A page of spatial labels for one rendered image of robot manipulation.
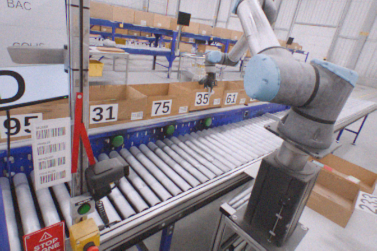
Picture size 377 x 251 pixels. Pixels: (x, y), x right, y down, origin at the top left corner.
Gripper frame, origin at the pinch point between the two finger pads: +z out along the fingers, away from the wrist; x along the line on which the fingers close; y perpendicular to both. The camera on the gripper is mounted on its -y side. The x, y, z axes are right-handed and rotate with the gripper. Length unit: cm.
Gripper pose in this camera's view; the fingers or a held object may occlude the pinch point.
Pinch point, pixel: (207, 96)
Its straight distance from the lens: 186.8
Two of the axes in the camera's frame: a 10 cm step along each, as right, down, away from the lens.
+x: -6.6, -1.2, 7.4
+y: 7.5, -1.1, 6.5
